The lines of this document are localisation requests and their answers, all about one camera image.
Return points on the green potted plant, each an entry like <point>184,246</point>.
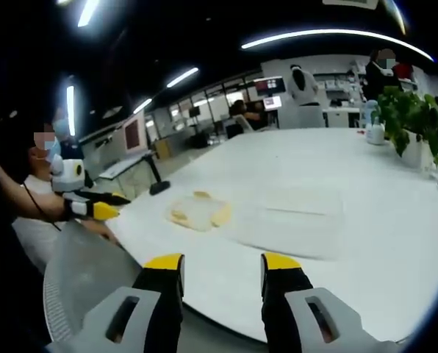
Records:
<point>406,114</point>

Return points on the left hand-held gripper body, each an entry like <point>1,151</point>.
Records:
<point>67,176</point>

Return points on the white board red panel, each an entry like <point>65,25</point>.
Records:
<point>133,134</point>

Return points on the black stand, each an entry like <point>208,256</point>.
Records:
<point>159,187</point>

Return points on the cardboard box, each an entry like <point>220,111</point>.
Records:
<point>162,149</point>

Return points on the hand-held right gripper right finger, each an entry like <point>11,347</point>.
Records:
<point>289,305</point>

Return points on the computer monitor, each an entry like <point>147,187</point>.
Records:
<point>268,84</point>
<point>272,103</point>

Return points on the grey mesh chair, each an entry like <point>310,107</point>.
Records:
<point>83,264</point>

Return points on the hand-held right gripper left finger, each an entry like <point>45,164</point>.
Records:
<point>156,305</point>

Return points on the white side desk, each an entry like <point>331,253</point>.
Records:
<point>125,164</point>

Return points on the white spray bottle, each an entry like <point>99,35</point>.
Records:
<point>375,132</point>

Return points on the white plant pot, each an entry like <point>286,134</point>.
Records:
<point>419,150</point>

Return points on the long ceiling light strip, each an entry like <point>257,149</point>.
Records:
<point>333,35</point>

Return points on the person's dark clothing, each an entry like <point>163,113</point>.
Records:
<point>6,264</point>

